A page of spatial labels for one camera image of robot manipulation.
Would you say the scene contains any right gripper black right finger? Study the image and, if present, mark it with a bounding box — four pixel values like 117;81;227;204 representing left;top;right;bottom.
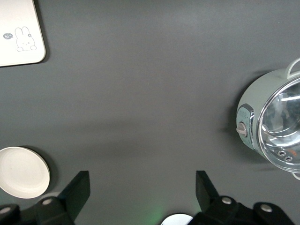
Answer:
193;170;295;225

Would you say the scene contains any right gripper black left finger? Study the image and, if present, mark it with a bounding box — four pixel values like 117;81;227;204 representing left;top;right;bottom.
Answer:
0;170;90;225

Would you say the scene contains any round white plate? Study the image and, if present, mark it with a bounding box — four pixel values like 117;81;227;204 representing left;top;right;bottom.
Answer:
0;146;51;199

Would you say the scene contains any cream tray with rabbit print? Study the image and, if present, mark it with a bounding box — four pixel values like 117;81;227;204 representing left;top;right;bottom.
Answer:
0;0;46;68

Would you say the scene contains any white round object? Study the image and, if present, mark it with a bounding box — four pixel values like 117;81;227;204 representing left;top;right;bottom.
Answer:
160;213;194;225

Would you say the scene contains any clear glass pot lid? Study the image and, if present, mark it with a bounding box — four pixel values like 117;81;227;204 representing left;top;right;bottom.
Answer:
257;77;300;174

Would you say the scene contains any pale green electric cooker pot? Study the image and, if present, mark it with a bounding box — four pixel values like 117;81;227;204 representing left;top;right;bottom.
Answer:
236;58;300;181

